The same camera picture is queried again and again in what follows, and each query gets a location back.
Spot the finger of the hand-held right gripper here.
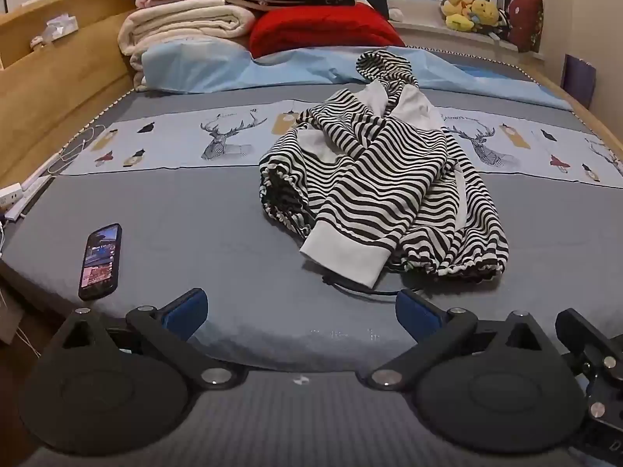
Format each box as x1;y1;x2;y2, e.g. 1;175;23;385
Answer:
556;307;623;357

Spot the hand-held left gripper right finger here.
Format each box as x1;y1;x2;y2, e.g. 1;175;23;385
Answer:
357;289;569;391

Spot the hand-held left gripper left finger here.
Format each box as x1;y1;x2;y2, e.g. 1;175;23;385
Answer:
46;288;249;391

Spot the black white striped hooded jacket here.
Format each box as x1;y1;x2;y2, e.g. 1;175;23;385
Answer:
258;49;510;297

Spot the black smartphone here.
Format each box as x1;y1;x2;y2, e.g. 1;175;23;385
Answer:
78;223;122;301

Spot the white power strip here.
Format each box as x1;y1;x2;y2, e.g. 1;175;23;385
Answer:
0;182;26;216

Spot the purple flat board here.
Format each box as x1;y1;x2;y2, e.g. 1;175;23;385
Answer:
562;53;597;111

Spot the light blue duvet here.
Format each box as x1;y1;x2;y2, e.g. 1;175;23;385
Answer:
140;40;574;112

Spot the white windowsill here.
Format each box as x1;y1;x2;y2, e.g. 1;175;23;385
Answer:
389;18;547;60

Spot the cream folded blanket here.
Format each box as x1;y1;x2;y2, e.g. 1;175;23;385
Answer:
118;0;257;92

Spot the red folded blanket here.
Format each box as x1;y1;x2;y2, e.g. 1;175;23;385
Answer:
248;2;407;59

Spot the red patterned cushion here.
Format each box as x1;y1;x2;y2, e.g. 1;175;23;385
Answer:
506;0;545;54

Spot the yellow duck plush toy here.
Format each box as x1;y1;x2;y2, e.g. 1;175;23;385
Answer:
440;0;477;33

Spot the yellow bear plush toy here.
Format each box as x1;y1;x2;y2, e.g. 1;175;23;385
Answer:
466;0;502;35

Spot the tissue pack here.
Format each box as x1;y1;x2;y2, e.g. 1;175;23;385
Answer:
44;16;79;40

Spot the white charging cable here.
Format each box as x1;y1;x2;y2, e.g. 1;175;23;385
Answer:
49;124;107;176

